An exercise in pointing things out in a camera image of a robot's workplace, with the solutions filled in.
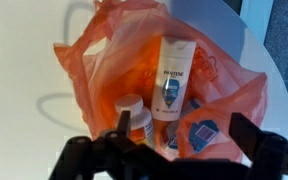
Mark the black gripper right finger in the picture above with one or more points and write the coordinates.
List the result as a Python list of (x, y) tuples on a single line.
[(247, 133)]

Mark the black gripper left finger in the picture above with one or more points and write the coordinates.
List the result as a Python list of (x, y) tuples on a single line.
[(124, 123)]

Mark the white Pantene lotion bottle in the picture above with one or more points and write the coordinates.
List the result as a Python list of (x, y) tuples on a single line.
[(172, 76)]

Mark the orange pill bottle white cap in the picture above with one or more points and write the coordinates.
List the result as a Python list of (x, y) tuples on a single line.
[(134, 110)]

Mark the orange translucent plastic bag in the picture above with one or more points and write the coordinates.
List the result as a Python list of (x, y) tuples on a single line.
[(117, 66)]

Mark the white blue labelled package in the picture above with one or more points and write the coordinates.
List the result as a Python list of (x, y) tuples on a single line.
[(172, 141)]

